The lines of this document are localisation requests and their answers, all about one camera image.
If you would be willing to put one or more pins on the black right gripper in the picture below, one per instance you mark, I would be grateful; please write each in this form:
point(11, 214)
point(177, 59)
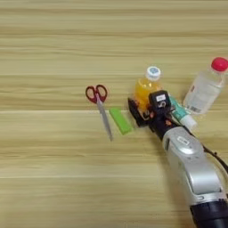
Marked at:
point(161, 123)

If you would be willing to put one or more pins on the orange juice bottle white cap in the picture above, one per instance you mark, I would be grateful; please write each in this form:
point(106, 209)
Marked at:
point(147, 86)

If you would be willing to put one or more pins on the green rectangular block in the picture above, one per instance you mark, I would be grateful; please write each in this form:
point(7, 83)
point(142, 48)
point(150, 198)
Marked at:
point(120, 120)

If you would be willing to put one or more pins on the teal white glue stick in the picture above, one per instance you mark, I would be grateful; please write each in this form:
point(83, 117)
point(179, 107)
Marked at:
point(185, 115)

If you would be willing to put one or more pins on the clear bottle red cap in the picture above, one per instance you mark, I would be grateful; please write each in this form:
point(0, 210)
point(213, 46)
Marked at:
point(205, 89)

